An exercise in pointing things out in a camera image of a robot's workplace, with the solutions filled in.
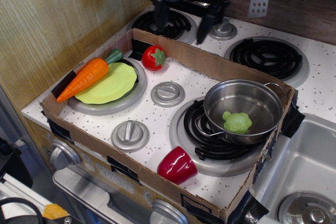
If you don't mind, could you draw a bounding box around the green toy broccoli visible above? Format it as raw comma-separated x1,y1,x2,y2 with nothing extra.
222,111,253,134

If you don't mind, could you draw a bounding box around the grey stove knob back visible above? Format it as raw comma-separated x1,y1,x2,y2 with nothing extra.
209,19,238,40

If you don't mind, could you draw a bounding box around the grey stove knob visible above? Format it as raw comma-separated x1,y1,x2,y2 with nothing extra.
209,19,238,40
111,120,150,153
151,81,185,108

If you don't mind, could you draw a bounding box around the red toy strawberry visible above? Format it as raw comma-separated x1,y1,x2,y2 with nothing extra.
141,46,166,71

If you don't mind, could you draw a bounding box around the hanging metal slotted spatula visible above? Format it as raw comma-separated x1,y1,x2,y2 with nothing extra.
247,0,269,18

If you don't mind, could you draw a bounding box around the grey stove knob centre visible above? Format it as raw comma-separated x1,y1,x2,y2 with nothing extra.
151,81,185,108

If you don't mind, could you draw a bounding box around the light green plate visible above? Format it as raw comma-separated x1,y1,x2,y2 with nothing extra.
75,62,137,104

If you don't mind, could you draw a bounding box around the orange toy carrot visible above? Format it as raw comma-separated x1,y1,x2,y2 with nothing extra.
56,49,123,103

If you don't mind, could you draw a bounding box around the stainless steel pot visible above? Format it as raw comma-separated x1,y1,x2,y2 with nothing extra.
196,79,287,145

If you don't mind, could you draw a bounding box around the black burner front right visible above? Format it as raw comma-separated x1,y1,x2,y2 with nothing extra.
169,97,264,177

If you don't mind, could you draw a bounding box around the grey stove knob front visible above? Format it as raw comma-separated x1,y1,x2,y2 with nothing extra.
111,120,150,153

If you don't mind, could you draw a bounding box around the red toy bell pepper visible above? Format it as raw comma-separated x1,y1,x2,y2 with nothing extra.
156,146,198,185

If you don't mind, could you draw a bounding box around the cardboard fence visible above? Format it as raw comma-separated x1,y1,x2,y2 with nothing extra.
41,29,297,223

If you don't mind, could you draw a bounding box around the grey oven knob left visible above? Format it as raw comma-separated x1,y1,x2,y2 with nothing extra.
50,140,81,170

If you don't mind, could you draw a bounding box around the grey oven knob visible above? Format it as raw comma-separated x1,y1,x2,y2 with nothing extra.
50,140,81,170
150,199,189,224

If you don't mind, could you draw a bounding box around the grey toy sink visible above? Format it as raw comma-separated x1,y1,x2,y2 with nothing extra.
253,114,335,223

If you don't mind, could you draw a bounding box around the grey oven knob right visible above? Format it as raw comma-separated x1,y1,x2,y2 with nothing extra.
150,199,189,224

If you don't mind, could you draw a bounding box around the metal sink drain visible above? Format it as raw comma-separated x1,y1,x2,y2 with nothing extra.
276,191,335,223

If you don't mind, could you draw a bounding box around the yellow tape piece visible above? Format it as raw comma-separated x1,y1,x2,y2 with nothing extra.
42,204,68,220

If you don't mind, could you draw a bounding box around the grey burner ring front left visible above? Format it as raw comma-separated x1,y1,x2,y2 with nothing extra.
68,56,148,116

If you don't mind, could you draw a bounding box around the grey oven door handle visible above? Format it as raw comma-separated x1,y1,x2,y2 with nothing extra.
52,167,137,224

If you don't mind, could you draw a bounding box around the black cable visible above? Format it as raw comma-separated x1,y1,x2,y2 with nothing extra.
0,197,44,224

